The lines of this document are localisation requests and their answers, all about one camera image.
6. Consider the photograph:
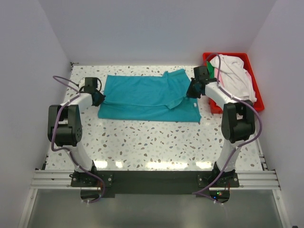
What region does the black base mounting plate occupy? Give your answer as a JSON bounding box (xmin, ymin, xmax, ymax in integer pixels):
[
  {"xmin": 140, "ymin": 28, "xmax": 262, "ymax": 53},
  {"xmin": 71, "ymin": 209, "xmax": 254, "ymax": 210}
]
[{"xmin": 69, "ymin": 171, "xmax": 240, "ymax": 200}]

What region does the pink t shirt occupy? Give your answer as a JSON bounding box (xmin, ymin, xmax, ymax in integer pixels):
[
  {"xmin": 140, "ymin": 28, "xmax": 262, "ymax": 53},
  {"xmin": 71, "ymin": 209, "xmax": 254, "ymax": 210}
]
[{"xmin": 214, "ymin": 68, "xmax": 224, "ymax": 86}]

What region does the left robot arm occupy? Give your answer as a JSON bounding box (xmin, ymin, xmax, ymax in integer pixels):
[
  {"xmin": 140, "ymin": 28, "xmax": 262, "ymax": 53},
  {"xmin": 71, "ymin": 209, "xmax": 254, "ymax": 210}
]
[{"xmin": 47, "ymin": 77, "xmax": 105, "ymax": 189}]

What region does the white t shirt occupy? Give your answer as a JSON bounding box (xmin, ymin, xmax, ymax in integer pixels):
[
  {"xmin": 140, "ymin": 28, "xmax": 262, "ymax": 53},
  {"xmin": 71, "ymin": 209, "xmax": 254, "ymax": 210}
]
[{"xmin": 209, "ymin": 54, "xmax": 257, "ymax": 103}]

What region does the teal t shirt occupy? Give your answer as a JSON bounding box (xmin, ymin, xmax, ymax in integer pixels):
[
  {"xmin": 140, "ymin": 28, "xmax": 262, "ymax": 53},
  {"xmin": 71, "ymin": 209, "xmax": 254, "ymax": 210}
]
[{"xmin": 98, "ymin": 69, "xmax": 201, "ymax": 123}]

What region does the green t shirt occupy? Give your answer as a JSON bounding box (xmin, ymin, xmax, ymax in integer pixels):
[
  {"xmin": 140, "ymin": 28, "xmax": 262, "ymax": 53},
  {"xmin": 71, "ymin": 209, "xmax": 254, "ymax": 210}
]
[{"xmin": 206, "ymin": 61, "xmax": 214, "ymax": 77}]

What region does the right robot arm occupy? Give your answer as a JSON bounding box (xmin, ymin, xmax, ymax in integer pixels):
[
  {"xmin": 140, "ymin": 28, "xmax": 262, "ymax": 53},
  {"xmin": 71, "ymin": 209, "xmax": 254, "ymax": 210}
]
[{"xmin": 186, "ymin": 66, "xmax": 255, "ymax": 187}]

